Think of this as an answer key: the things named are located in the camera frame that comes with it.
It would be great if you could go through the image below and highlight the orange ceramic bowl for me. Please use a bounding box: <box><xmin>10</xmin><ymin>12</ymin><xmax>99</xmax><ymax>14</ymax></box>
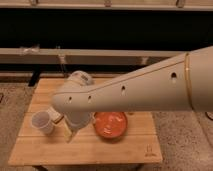
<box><xmin>93</xmin><ymin>112</ymin><xmax>128</xmax><ymax>139</ymax></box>

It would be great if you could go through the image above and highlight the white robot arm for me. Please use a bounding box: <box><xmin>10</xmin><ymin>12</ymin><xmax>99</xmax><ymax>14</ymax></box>
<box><xmin>51</xmin><ymin>46</ymin><xmax>213</xmax><ymax>124</ymax></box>

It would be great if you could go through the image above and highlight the wooden slatted table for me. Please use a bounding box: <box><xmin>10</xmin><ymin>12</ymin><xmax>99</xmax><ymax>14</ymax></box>
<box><xmin>8</xmin><ymin>78</ymin><xmax>162</xmax><ymax>166</ymax></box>

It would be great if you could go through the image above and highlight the grey metal rail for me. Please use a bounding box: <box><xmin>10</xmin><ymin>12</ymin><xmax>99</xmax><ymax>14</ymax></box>
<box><xmin>0</xmin><ymin>47</ymin><xmax>182</xmax><ymax>65</ymax></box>

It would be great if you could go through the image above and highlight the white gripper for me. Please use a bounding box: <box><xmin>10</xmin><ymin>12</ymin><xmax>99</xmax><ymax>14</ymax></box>
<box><xmin>47</xmin><ymin>107</ymin><xmax>92</xmax><ymax>143</ymax></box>

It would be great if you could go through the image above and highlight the white ceramic cup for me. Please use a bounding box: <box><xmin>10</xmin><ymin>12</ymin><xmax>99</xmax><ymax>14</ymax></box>
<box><xmin>31</xmin><ymin>111</ymin><xmax>54</xmax><ymax>135</ymax></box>

